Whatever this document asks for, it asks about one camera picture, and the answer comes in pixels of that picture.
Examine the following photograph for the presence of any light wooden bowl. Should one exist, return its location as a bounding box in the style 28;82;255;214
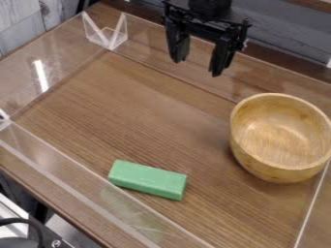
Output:
229;93;331;184

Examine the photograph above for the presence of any black cable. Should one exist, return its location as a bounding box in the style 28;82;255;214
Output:
0;217;47;248

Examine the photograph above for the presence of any green rectangular block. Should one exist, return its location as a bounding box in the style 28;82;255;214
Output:
107;160;187;201

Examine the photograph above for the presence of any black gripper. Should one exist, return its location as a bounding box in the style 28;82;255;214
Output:
163;0;253;78

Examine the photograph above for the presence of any black metal base plate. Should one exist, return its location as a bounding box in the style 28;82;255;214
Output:
27;216;75;248

